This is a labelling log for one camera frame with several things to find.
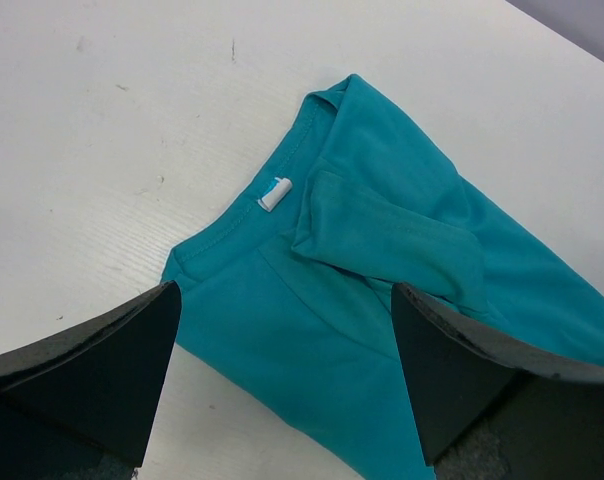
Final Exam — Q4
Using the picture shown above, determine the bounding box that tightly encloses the teal t-shirt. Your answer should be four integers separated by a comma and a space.
163, 75, 604, 479

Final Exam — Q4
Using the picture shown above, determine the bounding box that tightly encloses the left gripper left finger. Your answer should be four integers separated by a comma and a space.
0, 282, 181, 479

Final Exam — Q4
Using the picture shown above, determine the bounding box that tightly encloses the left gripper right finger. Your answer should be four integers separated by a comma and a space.
391, 284, 604, 479

